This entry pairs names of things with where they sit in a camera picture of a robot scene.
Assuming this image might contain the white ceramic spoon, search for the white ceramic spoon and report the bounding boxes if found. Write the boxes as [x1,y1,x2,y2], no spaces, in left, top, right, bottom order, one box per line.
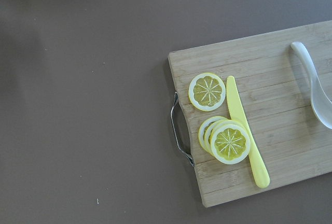
[290,41,331,129]

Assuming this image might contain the single lemon slice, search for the single lemon slice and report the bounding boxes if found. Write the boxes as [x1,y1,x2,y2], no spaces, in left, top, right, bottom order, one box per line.
[188,73,226,111]

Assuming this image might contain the stacked lemon slices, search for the stacked lemon slices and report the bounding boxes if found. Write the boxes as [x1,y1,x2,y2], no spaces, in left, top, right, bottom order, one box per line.
[198,116,251,164]

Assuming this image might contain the bamboo cutting board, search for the bamboo cutting board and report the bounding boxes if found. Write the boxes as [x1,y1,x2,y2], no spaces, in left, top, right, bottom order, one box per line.
[168,21,331,207]

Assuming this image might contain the yellow plastic knife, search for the yellow plastic knife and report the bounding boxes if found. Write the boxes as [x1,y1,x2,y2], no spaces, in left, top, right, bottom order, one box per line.
[226,76,270,188]

